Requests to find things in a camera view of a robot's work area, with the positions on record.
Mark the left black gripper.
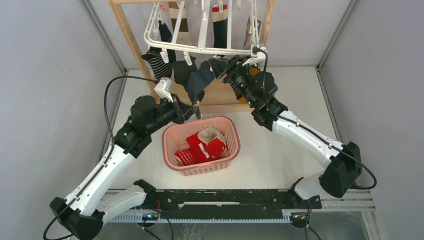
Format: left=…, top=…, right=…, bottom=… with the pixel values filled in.
left=146, top=93, right=198, bottom=135

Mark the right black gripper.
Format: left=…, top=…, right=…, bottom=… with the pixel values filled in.
left=208, top=55, right=257, bottom=108

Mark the wooden hanger stand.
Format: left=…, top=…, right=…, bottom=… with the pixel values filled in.
left=108, top=0, right=276, bottom=114

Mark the dark blue sock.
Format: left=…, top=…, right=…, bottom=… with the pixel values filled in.
left=185, top=61, right=215, bottom=105

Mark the pink plastic basket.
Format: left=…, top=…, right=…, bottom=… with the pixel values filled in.
left=162, top=116, right=241, bottom=176

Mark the red snowflake sock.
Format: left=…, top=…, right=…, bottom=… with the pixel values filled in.
left=175, top=149, right=196, bottom=166

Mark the plain red sock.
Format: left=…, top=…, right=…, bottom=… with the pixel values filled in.
left=186, top=132, right=216, bottom=165

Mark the red white striped sock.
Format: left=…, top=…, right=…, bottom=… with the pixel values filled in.
left=204, top=138, right=228, bottom=161

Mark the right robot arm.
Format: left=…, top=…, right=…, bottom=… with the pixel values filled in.
left=208, top=55, right=377, bottom=208

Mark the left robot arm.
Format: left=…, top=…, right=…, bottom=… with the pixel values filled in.
left=50, top=77, right=199, bottom=240

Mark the white plastic sock hanger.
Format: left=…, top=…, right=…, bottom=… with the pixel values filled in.
left=143, top=0, right=263, bottom=65

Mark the black striped narrow sock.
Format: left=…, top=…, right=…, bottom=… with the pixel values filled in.
left=229, top=82, right=243, bottom=100

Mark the yellow brown striped sock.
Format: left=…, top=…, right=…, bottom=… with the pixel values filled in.
left=237, top=66, right=261, bottom=104

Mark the black white striped sock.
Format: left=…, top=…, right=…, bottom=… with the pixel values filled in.
left=141, top=46, right=173, bottom=80

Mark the argyle red yellow sock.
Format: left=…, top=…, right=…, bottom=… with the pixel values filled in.
left=243, top=17, right=259, bottom=50

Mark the brown beige block sock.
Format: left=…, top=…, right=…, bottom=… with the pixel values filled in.
left=168, top=1, right=193, bottom=50

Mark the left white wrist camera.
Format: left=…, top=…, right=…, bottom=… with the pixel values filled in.
left=154, top=77, right=174, bottom=103

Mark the black mounting rail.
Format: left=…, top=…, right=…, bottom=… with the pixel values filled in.
left=135, top=189, right=322, bottom=221

